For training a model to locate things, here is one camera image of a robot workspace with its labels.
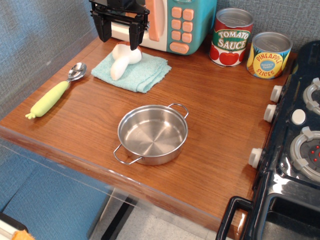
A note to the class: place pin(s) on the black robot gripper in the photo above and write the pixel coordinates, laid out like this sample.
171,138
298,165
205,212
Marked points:
125,12

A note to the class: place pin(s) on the silver steel pot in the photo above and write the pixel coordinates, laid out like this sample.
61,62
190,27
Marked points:
152,135

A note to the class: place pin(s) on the white plush mushroom toy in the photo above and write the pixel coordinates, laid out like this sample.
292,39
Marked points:
123,56

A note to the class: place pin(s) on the light blue folded cloth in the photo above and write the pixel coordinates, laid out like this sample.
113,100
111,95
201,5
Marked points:
139,77

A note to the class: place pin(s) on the teal toy microwave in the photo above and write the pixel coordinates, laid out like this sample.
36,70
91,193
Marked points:
178,26

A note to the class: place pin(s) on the tomato sauce can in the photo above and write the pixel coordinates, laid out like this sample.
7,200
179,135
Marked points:
231,33

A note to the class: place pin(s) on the pineapple slices can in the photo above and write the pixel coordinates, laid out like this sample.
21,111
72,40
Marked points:
268,55

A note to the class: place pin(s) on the white stove knob top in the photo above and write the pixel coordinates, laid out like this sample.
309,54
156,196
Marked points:
276,93

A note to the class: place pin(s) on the white stove knob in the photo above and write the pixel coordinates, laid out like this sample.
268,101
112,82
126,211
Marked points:
269,112
254,157
276,93

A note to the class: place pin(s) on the white stove knob middle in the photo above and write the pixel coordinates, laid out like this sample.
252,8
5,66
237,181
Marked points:
269,112

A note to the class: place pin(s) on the white stove knob bottom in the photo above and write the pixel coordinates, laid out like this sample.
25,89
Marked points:
254,157

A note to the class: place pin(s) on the black tray with orange item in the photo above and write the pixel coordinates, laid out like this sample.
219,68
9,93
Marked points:
11,229

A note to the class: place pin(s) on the black toy stove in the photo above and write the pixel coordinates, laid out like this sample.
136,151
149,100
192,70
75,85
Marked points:
286,190

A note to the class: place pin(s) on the spoon with green handle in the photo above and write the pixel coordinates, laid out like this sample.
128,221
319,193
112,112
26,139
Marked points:
46,102

